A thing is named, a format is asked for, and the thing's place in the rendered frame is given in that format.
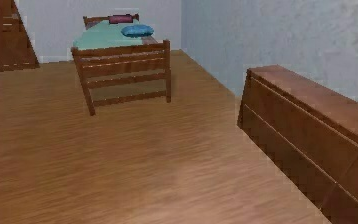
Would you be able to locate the brown wooden bed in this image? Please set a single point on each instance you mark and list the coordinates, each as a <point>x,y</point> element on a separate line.
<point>120,68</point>

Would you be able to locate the blue pillow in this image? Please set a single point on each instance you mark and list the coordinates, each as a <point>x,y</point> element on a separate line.
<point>137,30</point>

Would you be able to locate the dark pink pillow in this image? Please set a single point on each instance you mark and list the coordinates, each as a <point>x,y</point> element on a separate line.
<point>121,19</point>

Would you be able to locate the long brown wooden dresser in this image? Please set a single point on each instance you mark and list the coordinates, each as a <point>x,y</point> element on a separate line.
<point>313,130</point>

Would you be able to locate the tall brown wooden cupboard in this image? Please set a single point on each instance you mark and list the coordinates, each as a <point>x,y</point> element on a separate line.
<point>5,40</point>

